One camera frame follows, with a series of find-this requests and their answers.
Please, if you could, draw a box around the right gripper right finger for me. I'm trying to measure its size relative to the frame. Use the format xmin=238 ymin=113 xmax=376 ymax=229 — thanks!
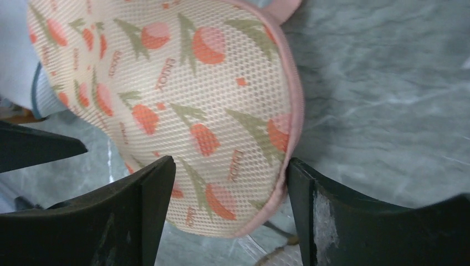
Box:
xmin=287 ymin=158 xmax=469 ymax=265

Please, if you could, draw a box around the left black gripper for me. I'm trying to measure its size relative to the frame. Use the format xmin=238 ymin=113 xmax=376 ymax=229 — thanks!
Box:
xmin=1 ymin=121 xmax=88 ymax=173

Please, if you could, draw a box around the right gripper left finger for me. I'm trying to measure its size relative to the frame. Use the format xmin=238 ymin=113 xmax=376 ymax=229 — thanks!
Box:
xmin=1 ymin=156 xmax=176 ymax=265

